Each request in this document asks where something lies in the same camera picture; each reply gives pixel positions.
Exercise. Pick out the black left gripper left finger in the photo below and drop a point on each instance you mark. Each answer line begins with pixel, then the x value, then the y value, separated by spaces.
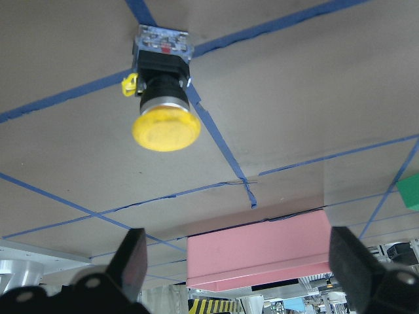
pixel 116 287

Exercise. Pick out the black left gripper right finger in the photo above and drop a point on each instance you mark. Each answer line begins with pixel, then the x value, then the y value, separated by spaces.
pixel 372 286

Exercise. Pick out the yellow push button switch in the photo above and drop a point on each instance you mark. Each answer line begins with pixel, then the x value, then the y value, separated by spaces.
pixel 160 77

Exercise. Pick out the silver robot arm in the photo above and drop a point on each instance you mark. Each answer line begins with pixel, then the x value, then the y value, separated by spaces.
pixel 21 292

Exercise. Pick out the green cube far corner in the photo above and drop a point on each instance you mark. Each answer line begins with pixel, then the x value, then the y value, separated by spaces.
pixel 409 191

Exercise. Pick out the pink plastic bin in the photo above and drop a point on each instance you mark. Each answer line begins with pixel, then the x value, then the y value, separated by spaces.
pixel 259 253

